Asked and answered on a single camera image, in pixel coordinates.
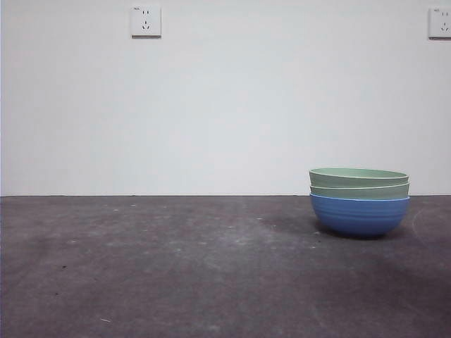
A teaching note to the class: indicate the blue ribbed bowl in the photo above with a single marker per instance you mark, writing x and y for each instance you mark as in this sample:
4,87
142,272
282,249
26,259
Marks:
359,218

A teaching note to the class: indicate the white wall socket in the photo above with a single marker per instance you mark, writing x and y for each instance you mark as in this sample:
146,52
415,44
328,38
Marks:
146,22
440,23

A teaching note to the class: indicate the pale green ribbed bowl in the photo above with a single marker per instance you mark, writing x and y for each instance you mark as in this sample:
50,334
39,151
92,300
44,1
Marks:
359,193
352,180

